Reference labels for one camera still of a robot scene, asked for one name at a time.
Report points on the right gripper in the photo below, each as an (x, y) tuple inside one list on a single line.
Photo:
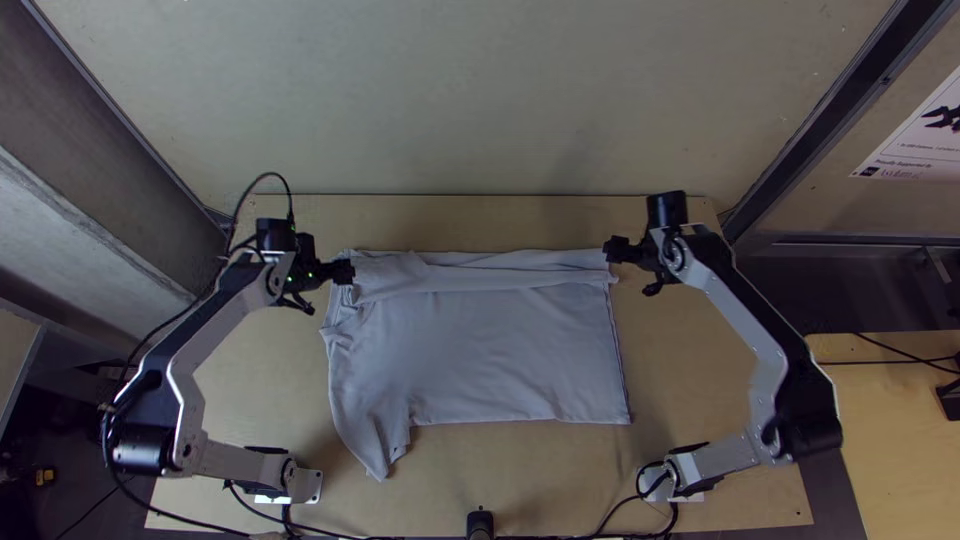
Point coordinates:
[(626, 252)]

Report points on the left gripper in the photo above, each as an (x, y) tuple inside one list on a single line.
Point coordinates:
[(334, 271)]

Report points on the light grey t-shirt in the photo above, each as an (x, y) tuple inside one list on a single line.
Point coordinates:
[(480, 352)]

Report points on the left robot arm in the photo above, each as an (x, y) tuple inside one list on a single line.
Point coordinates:
[(187, 360)]

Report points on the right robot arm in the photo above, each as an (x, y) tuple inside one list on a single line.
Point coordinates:
[(750, 330)]

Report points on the pale wooden side desk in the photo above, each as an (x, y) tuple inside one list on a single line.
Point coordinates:
[(892, 457)]

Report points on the dark metal-edged partition post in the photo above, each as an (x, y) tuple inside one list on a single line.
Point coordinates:
[(127, 124), (832, 112)]

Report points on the white printed wall poster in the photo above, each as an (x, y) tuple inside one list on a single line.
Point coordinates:
[(919, 139)]

